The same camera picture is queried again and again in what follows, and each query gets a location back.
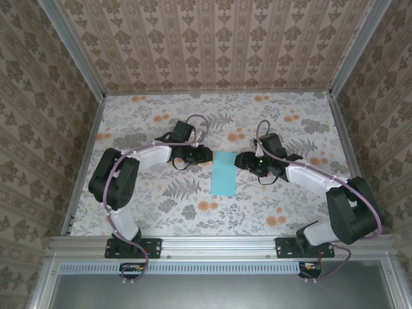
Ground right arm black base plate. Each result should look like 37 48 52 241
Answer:
276 237 335 259

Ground grey metal sheet panel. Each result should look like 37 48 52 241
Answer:
48 273 392 309

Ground aluminium frame post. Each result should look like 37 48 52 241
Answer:
35 0 108 101
328 0 392 99

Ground floral patterned table cover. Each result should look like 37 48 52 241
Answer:
69 91 370 238

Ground thin aluminium frame rail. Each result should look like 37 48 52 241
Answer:
104 91 332 97

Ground black connector board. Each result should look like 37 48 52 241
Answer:
119 262 145 279
298 261 323 278

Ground light blue paper sheet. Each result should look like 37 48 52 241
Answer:
209 150 238 196

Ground wide aluminium frame rail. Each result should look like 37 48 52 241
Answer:
46 234 395 260

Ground slotted grey cable duct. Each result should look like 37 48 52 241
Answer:
59 261 302 275

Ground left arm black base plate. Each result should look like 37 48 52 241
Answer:
104 237 163 259

